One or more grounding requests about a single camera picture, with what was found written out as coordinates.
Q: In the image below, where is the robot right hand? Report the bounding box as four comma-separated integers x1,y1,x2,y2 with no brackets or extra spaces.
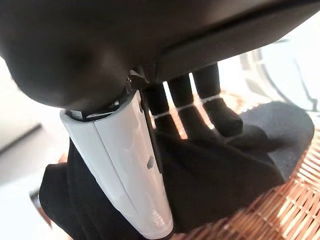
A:
0,0,320,240

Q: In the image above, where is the black garment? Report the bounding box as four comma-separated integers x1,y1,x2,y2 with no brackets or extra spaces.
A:
38,101,316,240

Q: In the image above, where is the tan wicker laundry basket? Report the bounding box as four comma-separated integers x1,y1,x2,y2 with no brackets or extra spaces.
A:
57,89,320,240

